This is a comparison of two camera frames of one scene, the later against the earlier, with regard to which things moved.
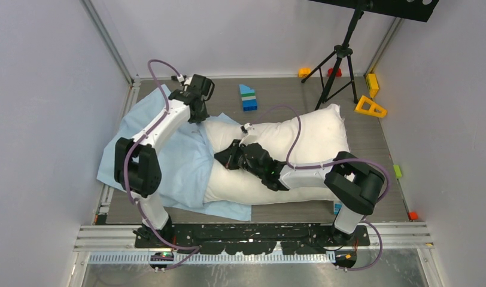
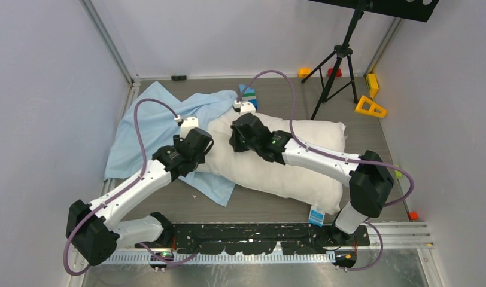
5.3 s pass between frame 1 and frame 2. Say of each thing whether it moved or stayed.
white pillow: moved
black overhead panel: stayed
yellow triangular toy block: stayed
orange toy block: stayed
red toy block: stayed
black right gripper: moved
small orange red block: stayed
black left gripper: moved
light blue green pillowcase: moved
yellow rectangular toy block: stayed
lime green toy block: stayed
